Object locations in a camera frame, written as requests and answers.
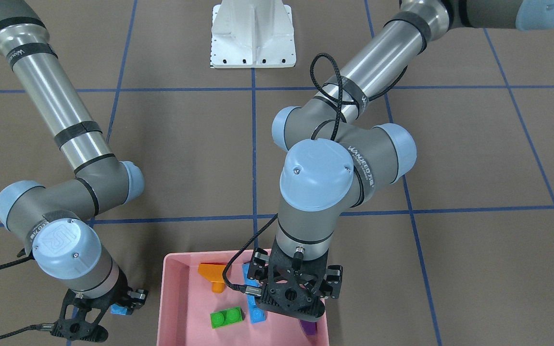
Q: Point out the small blue toy block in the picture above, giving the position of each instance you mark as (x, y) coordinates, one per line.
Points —
(116, 309)

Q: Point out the green toy block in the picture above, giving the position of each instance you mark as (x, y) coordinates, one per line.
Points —
(226, 317)

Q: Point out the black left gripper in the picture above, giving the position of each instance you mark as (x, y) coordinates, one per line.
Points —
(334, 277)

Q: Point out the purple toy block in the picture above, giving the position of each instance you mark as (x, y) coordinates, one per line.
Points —
(308, 328)

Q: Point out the long blue toy block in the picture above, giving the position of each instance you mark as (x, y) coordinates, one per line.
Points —
(256, 314)

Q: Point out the orange toy block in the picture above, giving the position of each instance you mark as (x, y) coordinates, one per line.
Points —
(213, 272)

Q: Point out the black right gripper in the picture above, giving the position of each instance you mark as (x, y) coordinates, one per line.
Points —
(119, 287)

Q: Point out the pink plastic box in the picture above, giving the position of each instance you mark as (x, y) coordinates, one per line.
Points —
(187, 300)

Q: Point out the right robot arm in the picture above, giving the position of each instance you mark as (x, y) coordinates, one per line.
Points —
(91, 38)

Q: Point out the white camera stand pillar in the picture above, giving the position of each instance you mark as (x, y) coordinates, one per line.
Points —
(252, 34)

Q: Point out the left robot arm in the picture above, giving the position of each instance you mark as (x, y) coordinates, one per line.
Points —
(332, 165)

